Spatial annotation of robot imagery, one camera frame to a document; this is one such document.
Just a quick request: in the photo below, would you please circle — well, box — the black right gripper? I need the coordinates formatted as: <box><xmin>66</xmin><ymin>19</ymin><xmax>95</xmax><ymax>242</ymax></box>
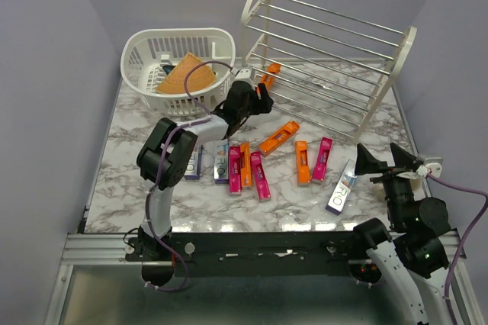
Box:
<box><xmin>354</xmin><ymin>141</ymin><xmax>417</xmax><ymax>228</ymax></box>

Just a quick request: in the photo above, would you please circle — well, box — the orange toothpaste box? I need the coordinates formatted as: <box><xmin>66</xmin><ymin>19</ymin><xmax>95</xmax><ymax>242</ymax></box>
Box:
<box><xmin>295</xmin><ymin>140</ymin><xmax>310</xmax><ymax>186</ymax></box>
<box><xmin>258</xmin><ymin>121</ymin><xmax>300</xmax><ymax>156</ymax></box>
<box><xmin>259</xmin><ymin>63</ymin><xmax>281</xmax><ymax>91</ymax></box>
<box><xmin>240</xmin><ymin>141</ymin><xmax>252</xmax><ymax>188</ymax></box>

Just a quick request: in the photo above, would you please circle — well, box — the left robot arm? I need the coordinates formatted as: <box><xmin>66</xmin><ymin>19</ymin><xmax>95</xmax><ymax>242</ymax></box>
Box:
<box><xmin>136</xmin><ymin>81</ymin><xmax>274</xmax><ymax>260</ymax></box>

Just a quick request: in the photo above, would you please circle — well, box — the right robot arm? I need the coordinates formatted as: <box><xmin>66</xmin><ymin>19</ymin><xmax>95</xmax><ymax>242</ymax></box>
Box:
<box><xmin>350</xmin><ymin>143</ymin><xmax>455</xmax><ymax>324</ymax></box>

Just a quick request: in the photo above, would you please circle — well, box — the cream metal shelf rack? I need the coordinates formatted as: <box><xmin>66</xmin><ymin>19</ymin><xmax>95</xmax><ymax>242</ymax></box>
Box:
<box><xmin>240</xmin><ymin>0</ymin><xmax>417</xmax><ymax>143</ymax></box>

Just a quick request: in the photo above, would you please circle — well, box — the silver Rio toothpaste box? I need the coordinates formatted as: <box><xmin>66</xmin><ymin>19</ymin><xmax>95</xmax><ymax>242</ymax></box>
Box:
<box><xmin>184</xmin><ymin>145</ymin><xmax>203</xmax><ymax>180</ymax></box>
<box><xmin>213</xmin><ymin>140</ymin><xmax>229</xmax><ymax>184</ymax></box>
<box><xmin>326</xmin><ymin>159</ymin><xmax>357</xmax><ymax>215</ymax></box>

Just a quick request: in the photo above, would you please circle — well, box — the pink toothpaste box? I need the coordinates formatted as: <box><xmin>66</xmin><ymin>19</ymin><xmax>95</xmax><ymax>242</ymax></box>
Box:
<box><xmin>311</xmin><ymin>137</ymin><xmax>333</xmax><ymax>184</ymax></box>
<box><xmin>228</xmin><ymin>146</ymin><xmax>242</xmax><ymax>195</ymax></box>
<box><xmin>250</xmin><ymin>152</ymin><xmax>271</xmax><ymax>202</ymax></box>

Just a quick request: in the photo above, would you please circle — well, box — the woven orange conical hat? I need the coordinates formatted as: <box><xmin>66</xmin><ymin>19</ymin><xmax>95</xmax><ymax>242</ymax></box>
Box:
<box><xmin>155</xmin><ymin>52</ymin><xmax>217</xmax><ymax>95</ymax></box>

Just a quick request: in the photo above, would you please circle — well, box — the dark object in basket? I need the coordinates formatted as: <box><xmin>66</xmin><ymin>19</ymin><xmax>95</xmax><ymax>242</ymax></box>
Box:
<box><xmin>162</xmin><ymin>65</ymin><xmax>175</xmax><ymax>75</ymax></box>

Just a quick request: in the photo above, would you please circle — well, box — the white plastic basket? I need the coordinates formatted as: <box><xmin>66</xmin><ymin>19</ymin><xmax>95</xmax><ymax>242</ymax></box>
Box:
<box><xmin>120</xmin><ymin>27</ymin><xmax>236</xmax><ymax>117</ymax></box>

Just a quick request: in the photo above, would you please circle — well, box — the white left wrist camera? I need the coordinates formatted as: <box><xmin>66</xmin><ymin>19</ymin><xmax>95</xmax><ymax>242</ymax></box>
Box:
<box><xmin>234</xmin><ymin>67</ymin><xmax>253</xmax><ymax>83</ymax></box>

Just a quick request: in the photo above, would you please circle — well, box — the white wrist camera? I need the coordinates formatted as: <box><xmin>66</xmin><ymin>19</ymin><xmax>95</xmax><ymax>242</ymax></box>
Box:
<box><xmin>416</xmin><ymin>154</ymin><xmax>443</xmax><ymax>178</ymax></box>
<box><xmin>234</xmin><ymin>67</ymin><xmax>253</xmax><ymax>83</ymax></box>

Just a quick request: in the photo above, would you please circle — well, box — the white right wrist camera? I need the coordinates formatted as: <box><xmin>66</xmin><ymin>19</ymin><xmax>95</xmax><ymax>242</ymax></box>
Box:
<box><xmin>416</xmin><ymin>154</ymin><xmax>443</xmax><ymax>178</ymax></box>

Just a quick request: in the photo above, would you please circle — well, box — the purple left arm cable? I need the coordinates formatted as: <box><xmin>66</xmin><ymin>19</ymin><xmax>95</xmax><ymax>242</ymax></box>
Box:
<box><xmin>144</xmin><ymin>60</ymin><xmax>237</xmax><ymax>293</ymax></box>

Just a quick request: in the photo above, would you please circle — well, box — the black mounting base rail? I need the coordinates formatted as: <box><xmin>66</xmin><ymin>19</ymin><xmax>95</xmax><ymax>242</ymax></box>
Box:
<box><xmin>125</xmin><ymin>231</ymin><xmax>370</xmax><ymax>278</ymax></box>

